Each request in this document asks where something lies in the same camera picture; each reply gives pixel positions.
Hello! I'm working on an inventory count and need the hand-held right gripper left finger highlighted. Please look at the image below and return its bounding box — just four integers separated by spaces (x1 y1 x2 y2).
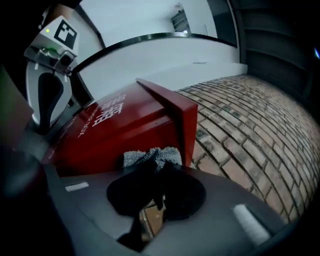
106 158 159 217

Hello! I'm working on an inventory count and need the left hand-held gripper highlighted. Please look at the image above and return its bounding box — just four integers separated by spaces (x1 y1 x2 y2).
23 15 81 136

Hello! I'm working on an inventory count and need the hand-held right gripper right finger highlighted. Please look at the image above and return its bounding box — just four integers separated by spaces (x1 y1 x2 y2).
156 162 207 222

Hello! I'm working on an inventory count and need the grey cloth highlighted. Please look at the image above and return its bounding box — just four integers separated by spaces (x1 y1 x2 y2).
123 146 183 174

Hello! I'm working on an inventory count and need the red fire extinguisher box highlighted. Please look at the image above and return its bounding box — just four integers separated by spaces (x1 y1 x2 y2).
41 77 200 179

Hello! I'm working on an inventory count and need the dark panelled door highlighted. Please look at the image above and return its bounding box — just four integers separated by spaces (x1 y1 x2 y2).
231 0 320 106

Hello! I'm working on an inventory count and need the black wall trim strip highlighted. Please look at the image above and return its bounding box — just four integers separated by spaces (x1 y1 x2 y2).
74 32 238 73

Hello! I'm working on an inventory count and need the louvred wall vent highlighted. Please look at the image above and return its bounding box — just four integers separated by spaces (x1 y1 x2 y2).
170 4 192 34

